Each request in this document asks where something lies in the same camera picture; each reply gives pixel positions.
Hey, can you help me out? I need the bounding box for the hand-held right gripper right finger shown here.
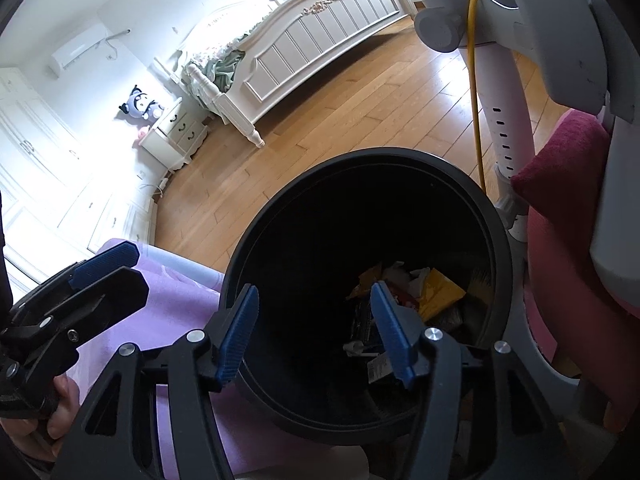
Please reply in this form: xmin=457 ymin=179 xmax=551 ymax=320
xmin=369 ymin=280 xmax=608 ymax=480

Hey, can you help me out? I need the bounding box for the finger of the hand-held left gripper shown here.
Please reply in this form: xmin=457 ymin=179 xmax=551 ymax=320
xmin=12 ymin=240 xmax=141 ymax=321
xmin=50 ymin=266 xmax=150 ymax=346

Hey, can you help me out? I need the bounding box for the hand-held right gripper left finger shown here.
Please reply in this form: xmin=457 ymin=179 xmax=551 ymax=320
xmin=50 ymin=284 xmax=261 ymax=480

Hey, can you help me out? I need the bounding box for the black trash bin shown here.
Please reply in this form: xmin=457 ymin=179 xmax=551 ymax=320
xmin=218 ymin=146 xmax=513 ymax=448

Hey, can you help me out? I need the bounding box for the person's left hand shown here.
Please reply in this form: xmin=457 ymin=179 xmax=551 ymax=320
xmin=7 ymin=375 xmax=83 ymax=461

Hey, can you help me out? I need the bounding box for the dark foil packet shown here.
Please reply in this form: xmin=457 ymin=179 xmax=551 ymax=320
xmin=350 ymin=300 xmax=383 ymax=356

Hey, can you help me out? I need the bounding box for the white label tag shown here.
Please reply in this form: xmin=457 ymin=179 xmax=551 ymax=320
xmin=367 ymin=355 xmax=396 ymax=386

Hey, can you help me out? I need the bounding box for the purple blanket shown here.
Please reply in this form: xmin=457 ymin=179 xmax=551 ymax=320
xmin=65 ymin=240 xmax=281 ymax=480

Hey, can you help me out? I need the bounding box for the orange wrapper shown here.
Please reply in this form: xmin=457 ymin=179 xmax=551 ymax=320
xmin=347 ymin=265 xmax=383 ymax=301

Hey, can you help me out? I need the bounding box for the white crumpled paper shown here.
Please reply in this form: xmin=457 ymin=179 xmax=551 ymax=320
xmin=382 ymin=260 xmax=431 ymax=291

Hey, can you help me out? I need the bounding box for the yellow packet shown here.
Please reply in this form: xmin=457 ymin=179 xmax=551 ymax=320
xmin=417 ymin=267 xmax=466 ymax=323

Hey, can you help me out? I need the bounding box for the white wardrobe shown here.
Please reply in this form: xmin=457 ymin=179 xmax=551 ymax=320
xmin=0 ymin=67 xmax=156 ymax=301

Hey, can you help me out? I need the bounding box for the white nightstand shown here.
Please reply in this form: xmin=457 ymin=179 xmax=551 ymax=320
xmin=139 ymin=97 xmax=208 ymax=168

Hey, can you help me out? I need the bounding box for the purple plush toy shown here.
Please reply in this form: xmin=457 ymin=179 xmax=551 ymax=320
xmin=119 ymin=86 xmax=166 ymax=126

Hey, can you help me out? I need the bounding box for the white air conditioner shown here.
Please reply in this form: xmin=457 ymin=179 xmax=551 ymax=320
xmin=47 ymin=30 xmax=108 ymax=78

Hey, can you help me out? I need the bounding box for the dark red seat cover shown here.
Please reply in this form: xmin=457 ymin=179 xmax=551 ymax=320
xmin=510 ymin=110 xmax=640 ymax=431

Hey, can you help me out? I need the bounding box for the green bed quilt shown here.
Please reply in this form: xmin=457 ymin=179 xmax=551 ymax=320
xmin=182 ymin=35 xmax=261 ymax=111

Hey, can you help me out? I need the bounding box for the white wooden bed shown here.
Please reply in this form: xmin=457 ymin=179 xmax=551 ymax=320
xmin=152 ymin=0 xmax=413 ymax=148

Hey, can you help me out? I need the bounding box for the grey and pink chair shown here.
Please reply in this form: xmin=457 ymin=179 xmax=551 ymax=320
xmin=415 ymin=0 xmax=640 ymax=421

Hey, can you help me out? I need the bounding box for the white power cable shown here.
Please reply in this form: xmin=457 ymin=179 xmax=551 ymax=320
xmin=137 ymin=175 xmax=168 ymax=201

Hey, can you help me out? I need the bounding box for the yellow cable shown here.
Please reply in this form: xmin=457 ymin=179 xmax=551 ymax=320
xmin=467 ymin=0 xmax=511 ymax=196

